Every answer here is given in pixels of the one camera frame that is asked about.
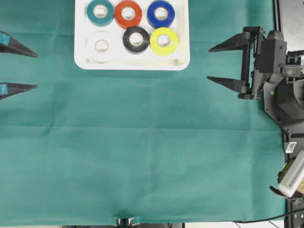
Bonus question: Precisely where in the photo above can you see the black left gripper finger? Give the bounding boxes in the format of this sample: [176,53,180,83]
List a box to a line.
[0,82,38,99]
[0,31,38,58]

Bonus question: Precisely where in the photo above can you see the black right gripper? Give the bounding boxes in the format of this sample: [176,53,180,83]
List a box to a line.
[207,27,299,100]

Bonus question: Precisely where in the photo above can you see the yellow tape roll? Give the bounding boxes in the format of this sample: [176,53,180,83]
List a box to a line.
[150,28,179,57]

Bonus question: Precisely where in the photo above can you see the white tape roll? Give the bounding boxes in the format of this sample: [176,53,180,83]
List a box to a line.
[85,31,114,63]

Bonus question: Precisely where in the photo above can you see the blue tape roll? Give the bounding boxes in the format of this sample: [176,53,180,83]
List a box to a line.
[147,0,175,29]

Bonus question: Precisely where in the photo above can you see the green tape roll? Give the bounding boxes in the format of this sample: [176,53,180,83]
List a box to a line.
[86,0,114,27]

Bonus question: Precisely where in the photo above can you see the black tape roll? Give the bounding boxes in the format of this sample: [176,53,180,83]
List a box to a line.
[123,26,150,54]

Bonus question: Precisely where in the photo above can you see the red tape roll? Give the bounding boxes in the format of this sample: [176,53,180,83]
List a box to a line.
[114,0,143,29]

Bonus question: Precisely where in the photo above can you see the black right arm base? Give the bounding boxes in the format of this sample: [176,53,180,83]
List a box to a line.
[263,79,304,134]

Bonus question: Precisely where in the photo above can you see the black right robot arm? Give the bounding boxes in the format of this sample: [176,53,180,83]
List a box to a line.
[207,27,304,100]

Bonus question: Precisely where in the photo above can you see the white plastic case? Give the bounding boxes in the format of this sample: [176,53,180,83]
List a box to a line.
[74,0,190,70]

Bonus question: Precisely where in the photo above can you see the white vented electronics box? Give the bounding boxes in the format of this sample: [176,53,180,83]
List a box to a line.
[278,151,304,198]

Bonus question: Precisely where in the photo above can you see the black cable bottom right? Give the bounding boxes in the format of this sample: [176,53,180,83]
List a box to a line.
[234,212,304,224]

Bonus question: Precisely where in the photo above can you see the black camera stand base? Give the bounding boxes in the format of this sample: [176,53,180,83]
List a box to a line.
[115,218,134,228]

